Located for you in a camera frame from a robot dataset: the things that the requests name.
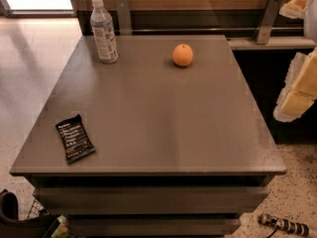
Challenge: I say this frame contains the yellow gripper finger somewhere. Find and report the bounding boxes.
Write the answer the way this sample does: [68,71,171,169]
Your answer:
[273,49,317,122]
[279,0,308,19]

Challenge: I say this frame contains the orange fruit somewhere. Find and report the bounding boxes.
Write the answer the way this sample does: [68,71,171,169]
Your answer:
[172,44,193,67]

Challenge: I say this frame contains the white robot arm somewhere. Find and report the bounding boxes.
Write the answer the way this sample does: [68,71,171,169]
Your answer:
[273,0,317,122]

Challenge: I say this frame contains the black rxbar chocolate wrapper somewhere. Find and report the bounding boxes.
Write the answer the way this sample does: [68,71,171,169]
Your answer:
[55,114,95,165]

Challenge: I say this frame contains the grey side shelf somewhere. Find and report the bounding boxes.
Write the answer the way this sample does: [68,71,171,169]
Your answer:
[228,37,316,51]

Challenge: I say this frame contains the grey drawer cabinet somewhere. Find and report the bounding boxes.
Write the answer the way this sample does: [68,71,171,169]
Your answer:
[11,36,286,238]

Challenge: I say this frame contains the black striped cylindrical tool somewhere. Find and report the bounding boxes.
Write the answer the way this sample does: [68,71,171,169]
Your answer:
[258,213,317,238]

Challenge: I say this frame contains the clear plastic water bottle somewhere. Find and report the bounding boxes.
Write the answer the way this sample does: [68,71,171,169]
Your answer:
[90,0,119,63]

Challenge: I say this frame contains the green package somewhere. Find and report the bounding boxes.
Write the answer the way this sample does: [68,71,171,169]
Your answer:
[42,215,76,238]

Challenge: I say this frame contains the black bag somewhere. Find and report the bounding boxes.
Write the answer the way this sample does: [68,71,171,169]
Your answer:
[0,189,56,238]

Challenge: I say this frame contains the right metal wall bracket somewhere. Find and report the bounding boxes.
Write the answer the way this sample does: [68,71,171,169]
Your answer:
[255,0,283,45]

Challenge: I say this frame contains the metal wall bracket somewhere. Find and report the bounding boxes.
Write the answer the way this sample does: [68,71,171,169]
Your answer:
[115,0,132,36]
[255,0,283,45]

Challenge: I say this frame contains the left metal wall bracket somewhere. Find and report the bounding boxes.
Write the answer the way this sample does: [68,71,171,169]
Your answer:
[115,0,132,36]

